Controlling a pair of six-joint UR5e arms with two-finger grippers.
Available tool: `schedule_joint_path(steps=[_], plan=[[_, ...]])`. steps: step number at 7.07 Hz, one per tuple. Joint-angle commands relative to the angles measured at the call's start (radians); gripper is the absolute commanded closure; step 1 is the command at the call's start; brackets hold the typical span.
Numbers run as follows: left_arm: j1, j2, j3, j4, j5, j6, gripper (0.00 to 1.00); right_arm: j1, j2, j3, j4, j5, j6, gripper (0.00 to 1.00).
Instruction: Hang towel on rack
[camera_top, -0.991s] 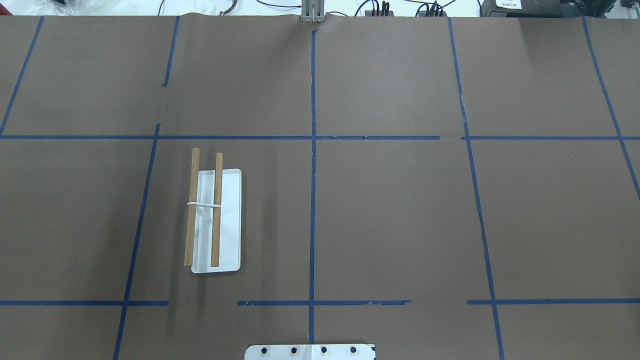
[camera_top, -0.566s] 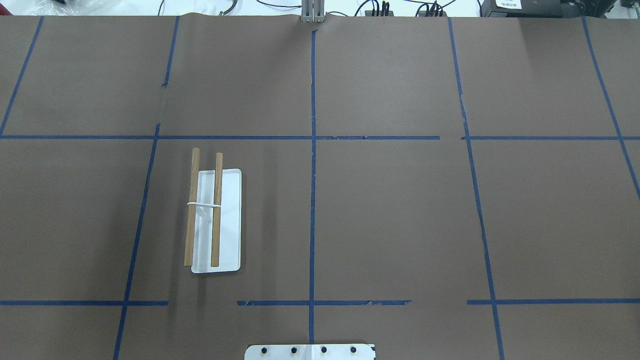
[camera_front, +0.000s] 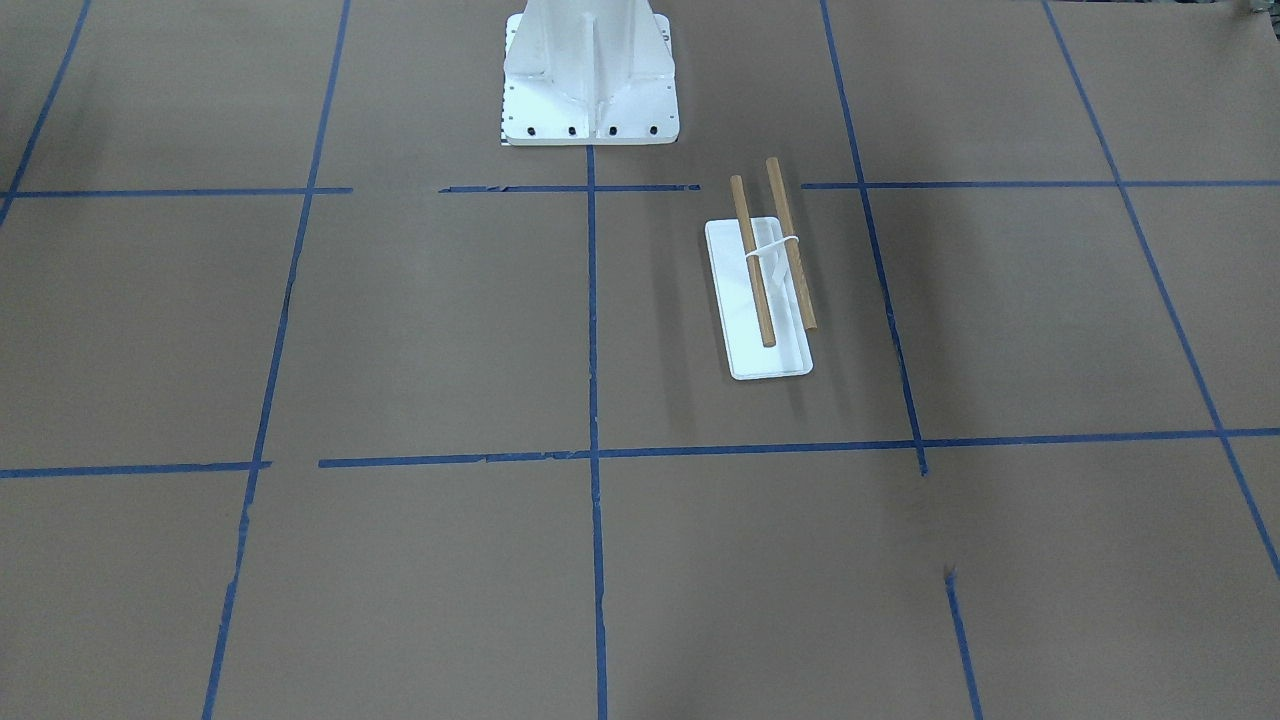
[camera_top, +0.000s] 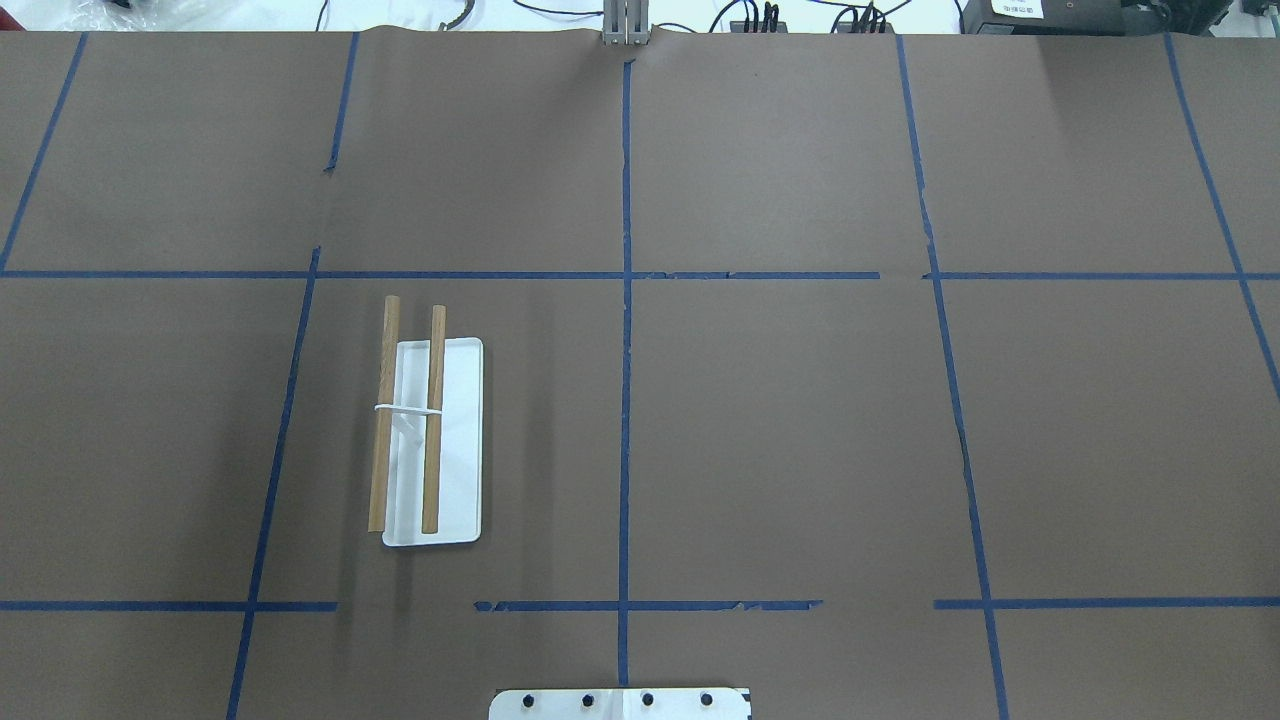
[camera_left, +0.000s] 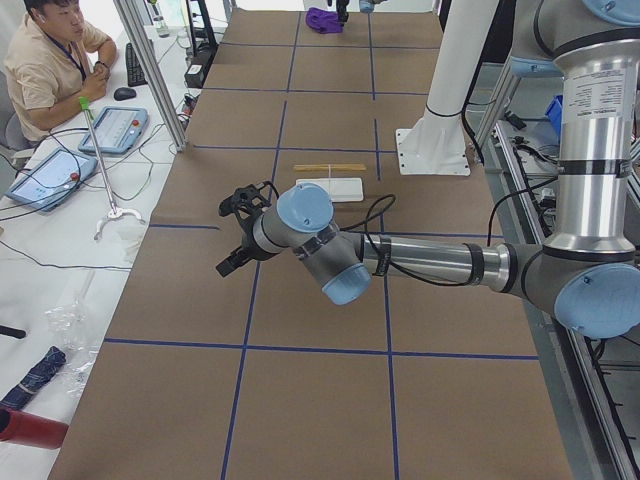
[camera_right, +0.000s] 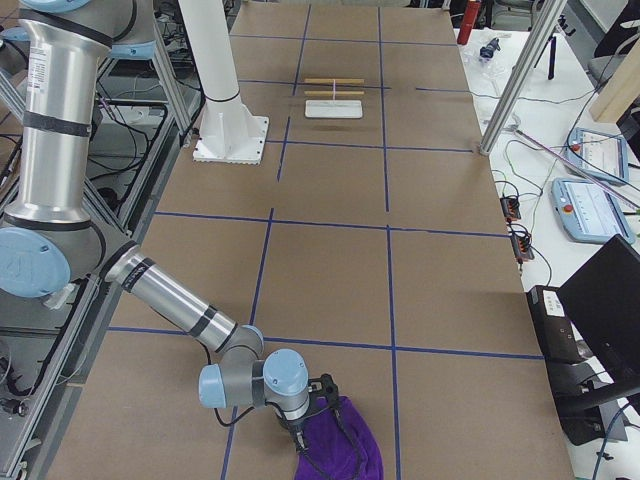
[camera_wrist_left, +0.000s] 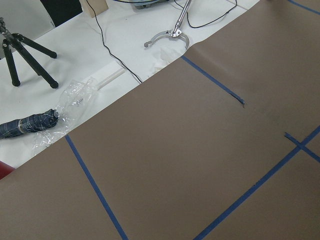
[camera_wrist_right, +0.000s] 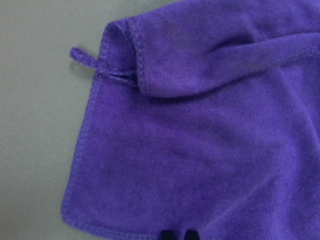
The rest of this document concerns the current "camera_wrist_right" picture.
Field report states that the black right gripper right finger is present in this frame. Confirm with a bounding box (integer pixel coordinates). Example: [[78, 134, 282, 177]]
[[184, 230, 200, 240]]

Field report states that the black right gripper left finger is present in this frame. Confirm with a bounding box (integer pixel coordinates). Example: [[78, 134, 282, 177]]
[[161, 230, 176, 240]]

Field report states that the purple microfibre towel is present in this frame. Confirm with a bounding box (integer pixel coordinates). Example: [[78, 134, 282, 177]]
[[61, 0, 320, 240]]

